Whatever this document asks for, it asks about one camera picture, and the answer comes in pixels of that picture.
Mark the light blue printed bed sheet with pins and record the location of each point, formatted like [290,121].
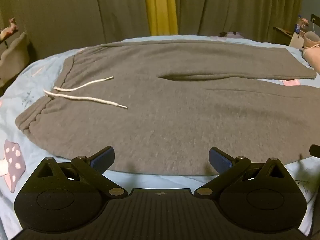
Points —
[15,100]

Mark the grey chair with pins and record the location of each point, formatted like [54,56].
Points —
[13,55]

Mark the grey sweat pants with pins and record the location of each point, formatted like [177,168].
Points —
[162,120]

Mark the clear plastic bottle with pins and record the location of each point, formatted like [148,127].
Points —
[297,25]

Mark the dark wooden shelf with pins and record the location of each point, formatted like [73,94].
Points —
[282,33]

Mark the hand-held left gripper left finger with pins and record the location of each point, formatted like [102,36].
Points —
[103,158]

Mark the small black object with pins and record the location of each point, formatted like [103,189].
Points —
[228,33]

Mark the pink plush toy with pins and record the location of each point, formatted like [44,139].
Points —
[8,28]

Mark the grey-green curtain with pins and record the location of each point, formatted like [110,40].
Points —
[237,7]
[75,12]

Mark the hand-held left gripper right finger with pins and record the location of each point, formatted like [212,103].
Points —
[220,159]

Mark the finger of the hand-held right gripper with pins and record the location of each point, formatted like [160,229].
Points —
[315,150]

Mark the pink plush cushion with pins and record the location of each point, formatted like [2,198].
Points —
[312,52]

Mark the yellow curtain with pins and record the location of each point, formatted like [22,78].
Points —
[161,7]

